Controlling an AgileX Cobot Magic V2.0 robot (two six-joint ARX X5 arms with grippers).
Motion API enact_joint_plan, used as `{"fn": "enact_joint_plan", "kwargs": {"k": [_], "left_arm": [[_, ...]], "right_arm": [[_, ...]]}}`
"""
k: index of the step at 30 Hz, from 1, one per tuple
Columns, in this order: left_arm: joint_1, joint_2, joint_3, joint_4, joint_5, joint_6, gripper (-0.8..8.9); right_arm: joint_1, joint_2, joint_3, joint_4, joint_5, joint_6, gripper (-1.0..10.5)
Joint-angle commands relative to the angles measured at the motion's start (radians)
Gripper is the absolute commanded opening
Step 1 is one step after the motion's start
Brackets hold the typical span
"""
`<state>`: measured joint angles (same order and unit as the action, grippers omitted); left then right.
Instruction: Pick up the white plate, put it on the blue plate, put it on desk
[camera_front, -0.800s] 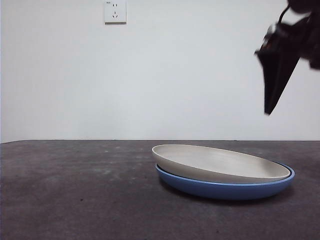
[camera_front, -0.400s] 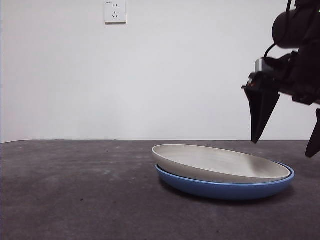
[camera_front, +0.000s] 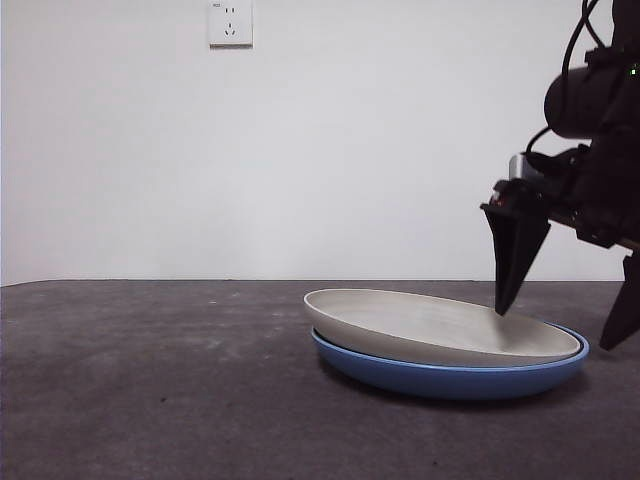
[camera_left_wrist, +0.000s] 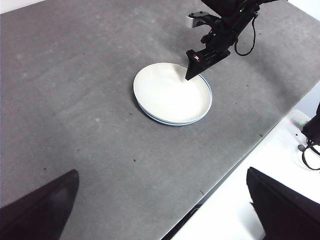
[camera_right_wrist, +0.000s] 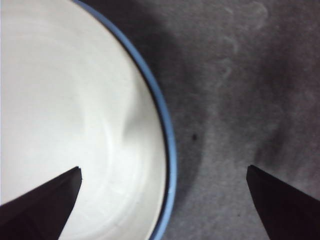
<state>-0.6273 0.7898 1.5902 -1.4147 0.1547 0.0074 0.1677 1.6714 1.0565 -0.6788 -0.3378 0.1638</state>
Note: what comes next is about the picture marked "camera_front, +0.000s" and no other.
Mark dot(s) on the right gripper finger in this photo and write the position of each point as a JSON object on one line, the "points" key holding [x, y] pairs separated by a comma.
{"points": [[627, 315], [512, 250]]}

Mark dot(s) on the white round plate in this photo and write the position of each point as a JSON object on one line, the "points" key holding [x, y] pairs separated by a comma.
{"points": [[400, 320]]}

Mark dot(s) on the blue round plate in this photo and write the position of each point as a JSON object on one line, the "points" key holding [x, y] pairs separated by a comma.
{"points": [[425, 382]]}

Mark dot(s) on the pale grey camera box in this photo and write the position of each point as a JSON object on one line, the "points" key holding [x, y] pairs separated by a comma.
{"points": [[517, 167]]}

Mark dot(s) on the white wall socket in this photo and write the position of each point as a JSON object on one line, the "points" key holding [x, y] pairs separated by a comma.
{"points": [[230, 30]]}

